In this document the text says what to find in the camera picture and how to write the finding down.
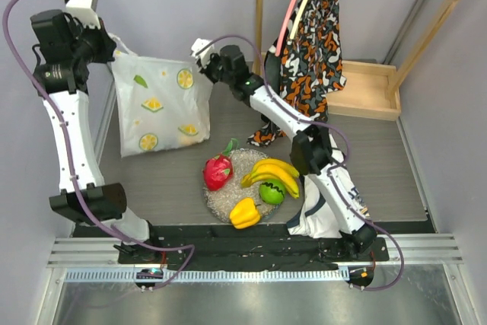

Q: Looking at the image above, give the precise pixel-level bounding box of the white plastic bag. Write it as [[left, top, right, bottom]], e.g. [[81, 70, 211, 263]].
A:
[[110, 33, 213, 158]]

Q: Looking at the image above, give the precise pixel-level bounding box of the red fake dragon fruit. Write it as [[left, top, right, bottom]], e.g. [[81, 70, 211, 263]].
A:
[[202, 139, 238, 191]]

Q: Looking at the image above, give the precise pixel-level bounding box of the yellow fake banana bunch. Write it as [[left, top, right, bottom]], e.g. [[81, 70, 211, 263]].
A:
[[240, 158, 300, 199]]

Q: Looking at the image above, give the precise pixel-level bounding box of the green fake watermelon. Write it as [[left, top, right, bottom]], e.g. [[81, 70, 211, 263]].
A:
[[259, 179, 286, 206]]

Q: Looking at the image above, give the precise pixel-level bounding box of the yellow fake bell pepper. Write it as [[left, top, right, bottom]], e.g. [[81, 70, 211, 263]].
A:
[[229, 197, 261, 229]]

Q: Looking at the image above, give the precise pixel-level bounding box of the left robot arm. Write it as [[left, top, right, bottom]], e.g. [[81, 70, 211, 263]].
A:
[[30, 9, 162, 263]]

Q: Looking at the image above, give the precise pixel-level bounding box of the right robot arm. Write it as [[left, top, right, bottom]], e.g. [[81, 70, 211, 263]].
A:
[[193, 44, 377, 260]]

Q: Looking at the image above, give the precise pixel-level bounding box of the fake orange fruit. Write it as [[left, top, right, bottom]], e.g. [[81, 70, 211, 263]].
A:
[[178, 135, 199, 147]]

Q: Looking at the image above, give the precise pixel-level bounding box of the zebra striped garment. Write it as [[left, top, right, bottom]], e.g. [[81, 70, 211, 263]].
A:
[[264, 41, 283, 94]]

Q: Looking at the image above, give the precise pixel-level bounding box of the pink clothes hanger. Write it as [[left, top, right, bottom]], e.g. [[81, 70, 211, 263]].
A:
[[274, 0, 298, 56]]

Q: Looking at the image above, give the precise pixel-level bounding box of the camouflage patterned garment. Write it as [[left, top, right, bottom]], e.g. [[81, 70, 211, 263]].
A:
[[247, 0, 348, 148]]

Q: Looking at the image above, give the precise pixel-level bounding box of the round glass plate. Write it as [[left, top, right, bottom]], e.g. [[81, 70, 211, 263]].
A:
[[202, 148, 280, 224]]

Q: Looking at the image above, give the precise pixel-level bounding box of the wooden clothes rack base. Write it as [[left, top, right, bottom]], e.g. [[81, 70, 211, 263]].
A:
[[255, 0, 460, 121]]

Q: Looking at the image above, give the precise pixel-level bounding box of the white navy-trimmed tank top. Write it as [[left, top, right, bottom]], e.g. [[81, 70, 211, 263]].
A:
[[285, 157, 372, 241]]

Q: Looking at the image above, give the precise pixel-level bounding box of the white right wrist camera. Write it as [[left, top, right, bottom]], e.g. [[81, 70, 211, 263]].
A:
[[190, 38, 213, 69]]

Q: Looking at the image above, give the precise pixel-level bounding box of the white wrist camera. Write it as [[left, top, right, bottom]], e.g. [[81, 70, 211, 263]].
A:
[[190, 38, 213, 69], [63, 0, 101, 30]]

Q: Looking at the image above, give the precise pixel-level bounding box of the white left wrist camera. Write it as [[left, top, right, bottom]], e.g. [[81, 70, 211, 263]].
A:
[[63, 0, 101, 30]]

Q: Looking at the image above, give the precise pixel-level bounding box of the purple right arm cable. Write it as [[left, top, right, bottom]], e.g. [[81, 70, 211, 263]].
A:
[[197, 33, 405, 292]]

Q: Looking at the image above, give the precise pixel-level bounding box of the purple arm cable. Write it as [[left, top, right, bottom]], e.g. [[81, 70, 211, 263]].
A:
[[197, 33, 405, 292], [2, 0, 196, 291]]

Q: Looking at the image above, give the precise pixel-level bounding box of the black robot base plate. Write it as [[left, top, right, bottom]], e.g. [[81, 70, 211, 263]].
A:
[[72, 224, 390, 269]]

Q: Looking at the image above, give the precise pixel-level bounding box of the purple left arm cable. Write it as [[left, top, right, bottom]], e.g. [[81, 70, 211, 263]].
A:
[[2, 0, 196, 291]]

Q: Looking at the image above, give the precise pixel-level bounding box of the white slotted cable duct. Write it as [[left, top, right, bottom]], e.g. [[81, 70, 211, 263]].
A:
[[65, 266, 349, 283]]

